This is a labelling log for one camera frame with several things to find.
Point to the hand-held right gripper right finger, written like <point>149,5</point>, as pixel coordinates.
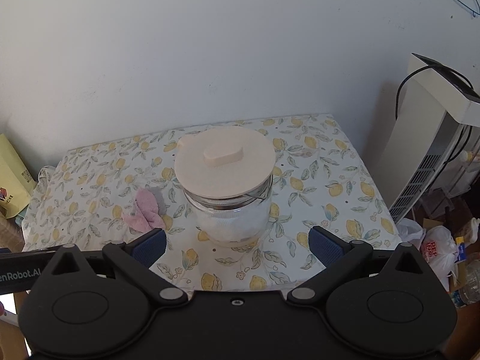
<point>323,243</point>

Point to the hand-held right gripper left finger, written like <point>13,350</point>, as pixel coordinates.
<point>152,246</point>

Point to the pink and grey cloth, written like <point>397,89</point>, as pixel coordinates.
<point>145,212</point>

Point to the beige round pitcher lid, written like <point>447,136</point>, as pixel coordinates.
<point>223,165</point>

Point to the clear plastic container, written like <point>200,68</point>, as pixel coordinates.
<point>455,180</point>

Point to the lemon print tablecloth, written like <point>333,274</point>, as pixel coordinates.
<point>330,180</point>

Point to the yellow-green paper bag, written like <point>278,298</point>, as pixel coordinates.
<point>11,180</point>

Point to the white plastic bag red print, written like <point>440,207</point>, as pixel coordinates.
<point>438,247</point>

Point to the cardboard box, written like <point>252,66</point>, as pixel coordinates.
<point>446,212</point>

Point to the clear plastic water bottle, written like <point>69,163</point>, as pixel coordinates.
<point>467,287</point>

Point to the white tower appliance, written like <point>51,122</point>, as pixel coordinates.
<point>420,120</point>

